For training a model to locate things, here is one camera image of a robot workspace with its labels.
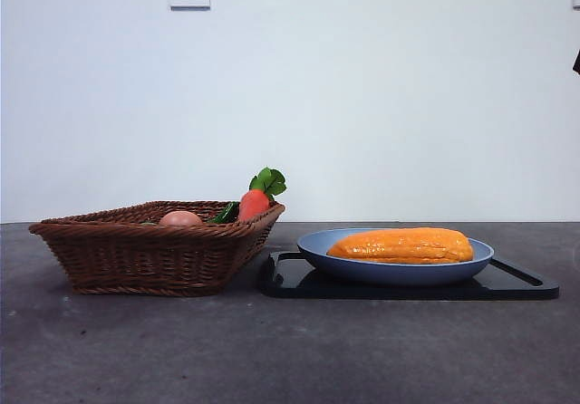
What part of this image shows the brown egg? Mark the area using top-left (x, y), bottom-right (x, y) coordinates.
top-left (158, 210), bottom-right (204, 227)

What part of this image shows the black rectangular tray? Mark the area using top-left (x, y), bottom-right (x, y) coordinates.
top-left (258, 250), bottom-right (561, 301)

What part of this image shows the orange corn cob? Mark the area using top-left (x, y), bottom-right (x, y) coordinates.
top-left (325, 226), bottom-right (476, 266)

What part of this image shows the blue round plate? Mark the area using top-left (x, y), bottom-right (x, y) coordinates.
top-left (295, 227), bottom-right (496, 287)

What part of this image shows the orange carrot with green leaves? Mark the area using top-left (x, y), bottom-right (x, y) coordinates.
top-left (237, 167), bottom-right (289, 224)

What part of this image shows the brown wicker basket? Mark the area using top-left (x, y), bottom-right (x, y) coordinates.
top-left (28, 200), bottom-right (286, 297)

